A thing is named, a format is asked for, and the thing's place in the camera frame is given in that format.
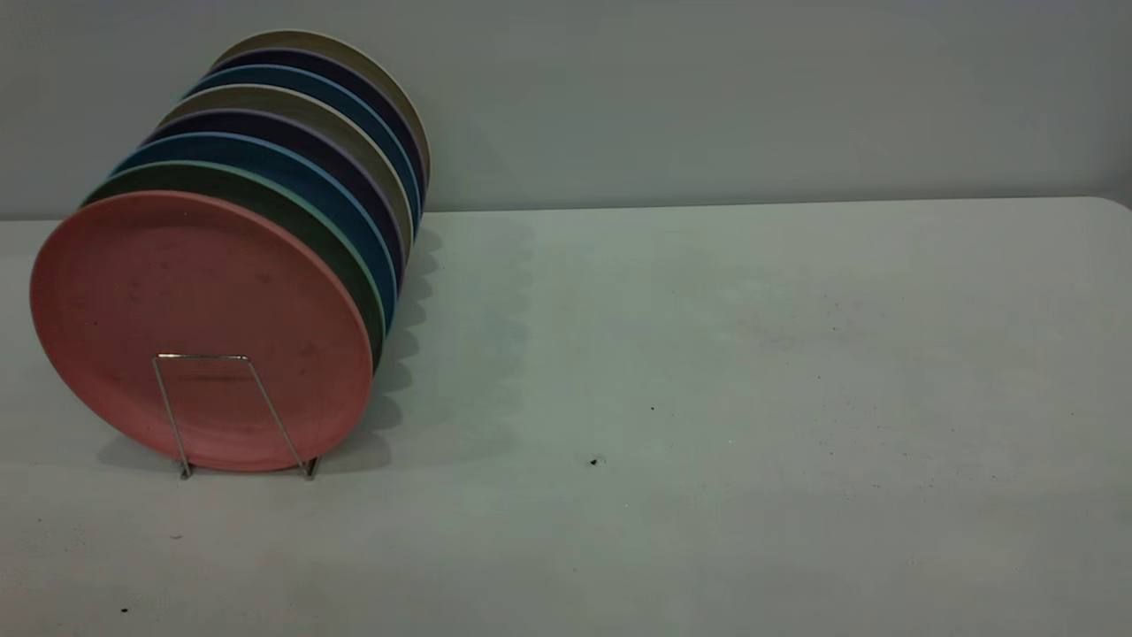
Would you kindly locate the pink round plate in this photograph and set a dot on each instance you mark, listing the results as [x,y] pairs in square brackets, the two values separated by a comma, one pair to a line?
[195,318]

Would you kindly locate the blue round plate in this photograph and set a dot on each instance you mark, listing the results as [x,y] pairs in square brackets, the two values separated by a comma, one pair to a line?
[265,76]
[292,167]

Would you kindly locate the green round plate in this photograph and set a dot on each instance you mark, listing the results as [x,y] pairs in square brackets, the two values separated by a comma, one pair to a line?
[265,192]

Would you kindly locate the dark purple round plate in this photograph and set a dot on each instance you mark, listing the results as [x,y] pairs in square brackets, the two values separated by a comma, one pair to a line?
[301,57]
[221,122]

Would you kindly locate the beige round plate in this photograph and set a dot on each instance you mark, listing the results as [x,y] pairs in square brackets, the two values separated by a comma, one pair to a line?
[256,99]
[301,38]

